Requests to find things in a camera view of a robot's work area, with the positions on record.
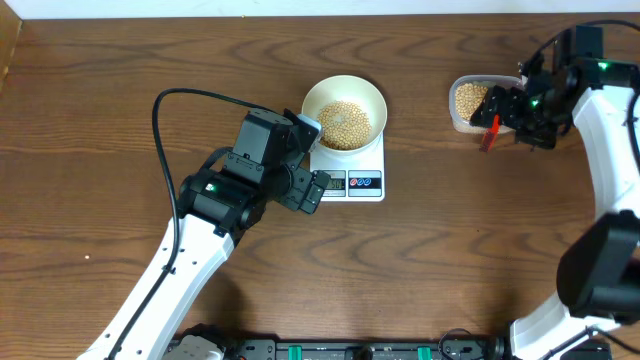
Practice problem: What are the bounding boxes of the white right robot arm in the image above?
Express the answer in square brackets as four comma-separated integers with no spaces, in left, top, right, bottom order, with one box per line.
[469,20,639,359]

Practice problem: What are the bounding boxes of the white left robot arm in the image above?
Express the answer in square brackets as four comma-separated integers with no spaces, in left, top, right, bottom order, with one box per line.
[80,215,235,360]

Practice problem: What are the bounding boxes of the cream bowl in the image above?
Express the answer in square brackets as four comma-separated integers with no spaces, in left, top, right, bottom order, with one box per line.
[302,75,388,154]

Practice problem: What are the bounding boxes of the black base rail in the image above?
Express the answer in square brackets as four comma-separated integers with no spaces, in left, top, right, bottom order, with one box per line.
[162,324,515,360]

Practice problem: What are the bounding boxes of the white digital kitchen scale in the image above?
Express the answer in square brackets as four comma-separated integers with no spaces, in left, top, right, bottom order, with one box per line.
[310,135,386,202]

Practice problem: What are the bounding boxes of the cardboard box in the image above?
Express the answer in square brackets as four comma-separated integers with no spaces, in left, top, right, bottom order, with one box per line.
[0,0,23,85]

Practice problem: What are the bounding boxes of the clear plastic bean container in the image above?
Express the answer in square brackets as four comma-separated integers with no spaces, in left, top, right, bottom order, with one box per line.
[449,75,524,135]

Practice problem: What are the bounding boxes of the red measuring scoop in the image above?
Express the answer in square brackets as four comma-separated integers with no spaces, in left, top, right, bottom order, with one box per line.
[479,114,501,153]

